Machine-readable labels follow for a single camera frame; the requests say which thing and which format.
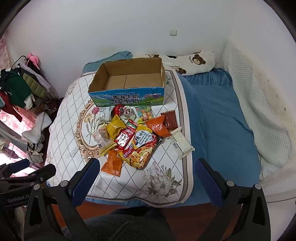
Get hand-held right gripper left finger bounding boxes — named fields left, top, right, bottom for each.
left=24, top=158, right=101, bottom=241

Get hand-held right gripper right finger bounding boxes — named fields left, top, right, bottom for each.
left=195, top=158, right=271, bottom=241

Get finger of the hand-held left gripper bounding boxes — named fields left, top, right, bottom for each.
left=0, top=165, right=56, bottom=186
left=0, top=159, right=31, bottom=179

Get orange snack packet with barcode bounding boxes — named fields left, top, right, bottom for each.
left=101, top=149, right=123, bottom=177

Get clear red-label snack packet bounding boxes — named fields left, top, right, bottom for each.
left=93, top=126, right=109, bottom=147

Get instant noodle packet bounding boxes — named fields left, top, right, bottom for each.
left=122, top=124, right=163, bottom=171

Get clear green-printed snack packet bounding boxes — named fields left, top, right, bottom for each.
left=99, top=107, right=115, bottom=123

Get large orange snack packet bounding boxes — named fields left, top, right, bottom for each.
left=146, top=115, right=171, bottom=139

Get colourful candy ball bag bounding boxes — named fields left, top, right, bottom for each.
left=135, top=105, right=154, bottom=122

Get cardboard box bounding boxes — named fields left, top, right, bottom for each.
left=88, top=57, right=166, bottom=107

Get white cloth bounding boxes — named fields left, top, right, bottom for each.
left=22, top=112, right=52, bottom=144

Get white snack packet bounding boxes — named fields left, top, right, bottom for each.
left=170, top=127, right=194, bottom=158

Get floral printed quilt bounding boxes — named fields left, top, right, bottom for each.
left=45, top=70, right=195, bottom=208

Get red sachet packet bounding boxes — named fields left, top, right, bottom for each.
left=113, top=119, right=138, bottom=151

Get mustard yellow snack packet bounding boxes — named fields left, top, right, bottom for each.
left=106, top=115, right=126, bottom=142

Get dark red garment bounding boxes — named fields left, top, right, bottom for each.
left=0, top=91, right=23, bottom=121

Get person's dark trousers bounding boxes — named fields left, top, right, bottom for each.
left=84, top=207, right=176, bottom=241

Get blue bedsheet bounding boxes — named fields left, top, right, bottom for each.
left=85, top=67, right=262, bottom=207

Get dark red snack packet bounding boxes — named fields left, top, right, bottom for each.
left=161, top=111, right=178, bottom=130

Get dark green garment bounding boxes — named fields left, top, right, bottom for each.
left=0, top=71, right=31, bottom=108

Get small red snack packet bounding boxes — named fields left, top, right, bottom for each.
left=112, top=104, right=125, bottom=116

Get silver patterned snack packet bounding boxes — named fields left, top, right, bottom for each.
left=120, top=105, right=136, bottom=121

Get olive padded vest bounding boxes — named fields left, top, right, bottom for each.
left=21, top=68, right=51, bottom=98

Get pink garment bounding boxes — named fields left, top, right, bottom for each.
left=27, top=53, right=40, bottom=70

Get bear print pillow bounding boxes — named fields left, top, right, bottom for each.
left=133, top=50, right=215, bottom=76

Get light blue folded towel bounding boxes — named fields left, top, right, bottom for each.
left=83, top=50, right=133, bottom=75

